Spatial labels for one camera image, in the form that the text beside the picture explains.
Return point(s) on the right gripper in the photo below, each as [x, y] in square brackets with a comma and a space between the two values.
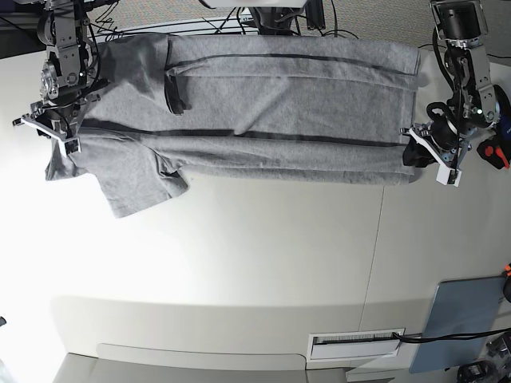
[59, 123]

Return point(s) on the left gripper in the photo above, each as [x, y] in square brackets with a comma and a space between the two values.
[437, 142]

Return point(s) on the grey T-shirt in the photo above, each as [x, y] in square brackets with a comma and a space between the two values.
[309, 109]

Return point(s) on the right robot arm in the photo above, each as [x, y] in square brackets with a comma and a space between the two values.
[70, 76]

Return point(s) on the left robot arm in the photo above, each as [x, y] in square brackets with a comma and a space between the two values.
[474, 105]

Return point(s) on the black red clamp tool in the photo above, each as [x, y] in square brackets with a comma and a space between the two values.
[495, 151]

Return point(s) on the orange black tool at edge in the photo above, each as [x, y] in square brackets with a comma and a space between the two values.
[506, 274]

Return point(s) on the blue-grey flat board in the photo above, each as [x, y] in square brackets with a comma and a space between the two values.
[463, 306]

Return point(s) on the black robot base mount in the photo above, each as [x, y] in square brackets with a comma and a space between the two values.
[272, 21]

